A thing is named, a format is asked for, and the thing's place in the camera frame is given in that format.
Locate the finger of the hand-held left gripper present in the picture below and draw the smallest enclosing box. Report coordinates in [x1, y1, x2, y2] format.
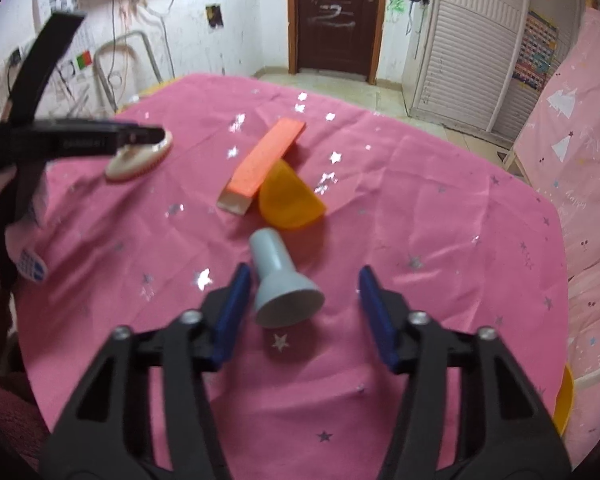
[116, 122, 166, 155]

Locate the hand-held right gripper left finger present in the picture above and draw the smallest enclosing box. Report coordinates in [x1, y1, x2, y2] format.
[40, 262, 254, 480]

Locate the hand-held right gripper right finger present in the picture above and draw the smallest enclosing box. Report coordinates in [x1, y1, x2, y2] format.
[357, 265, 574, 480]

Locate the cream scrubbing brush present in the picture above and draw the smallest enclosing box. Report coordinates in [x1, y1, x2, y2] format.
[104, 129, 175, 183]

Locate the grey funnel-shaped cup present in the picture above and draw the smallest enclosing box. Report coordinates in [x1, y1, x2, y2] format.
[249, 228, 326, 330]

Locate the yellow plastic bin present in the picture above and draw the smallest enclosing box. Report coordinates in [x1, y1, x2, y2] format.
[552, 364, 576, 437]

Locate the person's left hand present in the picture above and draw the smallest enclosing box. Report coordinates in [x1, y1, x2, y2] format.
[0, 165, 49, 284]

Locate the pink star-print tablecloth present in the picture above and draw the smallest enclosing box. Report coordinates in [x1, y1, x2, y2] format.
[14, 72, 572, 480]

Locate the yellow plastic bowl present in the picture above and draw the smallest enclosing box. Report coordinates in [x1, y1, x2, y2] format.
[258, 160, 328, 231]

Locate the long orange box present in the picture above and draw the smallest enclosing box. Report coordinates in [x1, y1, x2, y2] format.
[217, 118, 307, 217]

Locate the dark brown door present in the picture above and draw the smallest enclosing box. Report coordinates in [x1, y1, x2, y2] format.
[286, 0, 390, 86]

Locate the pink tree-print sheet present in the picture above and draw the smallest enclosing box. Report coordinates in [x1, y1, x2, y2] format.
[511, 7, 600, 472]

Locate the white louvered wardrobe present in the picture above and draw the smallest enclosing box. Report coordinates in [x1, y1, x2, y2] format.
[401, 0, 587, 137]

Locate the white metal chair frame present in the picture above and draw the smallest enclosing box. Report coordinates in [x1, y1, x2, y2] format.
[93, 29, 164, 114]

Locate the colourful grid wall poster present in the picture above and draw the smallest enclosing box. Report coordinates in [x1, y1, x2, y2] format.
[511, 10, 561, 92]

